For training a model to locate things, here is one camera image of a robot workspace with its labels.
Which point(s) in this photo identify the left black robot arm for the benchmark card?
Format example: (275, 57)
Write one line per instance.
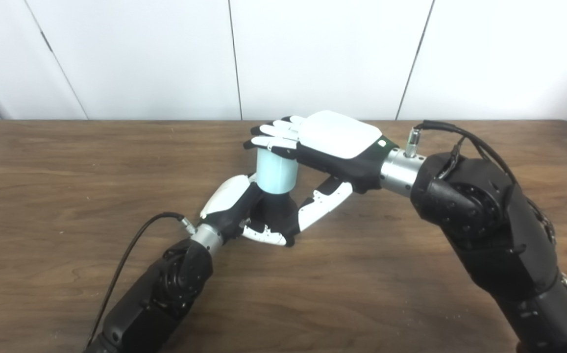
(156, 299)

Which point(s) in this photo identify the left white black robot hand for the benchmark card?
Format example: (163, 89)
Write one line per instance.
(227, 196)

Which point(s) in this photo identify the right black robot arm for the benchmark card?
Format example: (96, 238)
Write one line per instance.
(499, 230)

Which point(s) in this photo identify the black funnel-shaped nozzle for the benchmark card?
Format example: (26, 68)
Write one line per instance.
(276, 213)

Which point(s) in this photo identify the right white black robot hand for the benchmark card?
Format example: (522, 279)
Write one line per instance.
(342, 142)

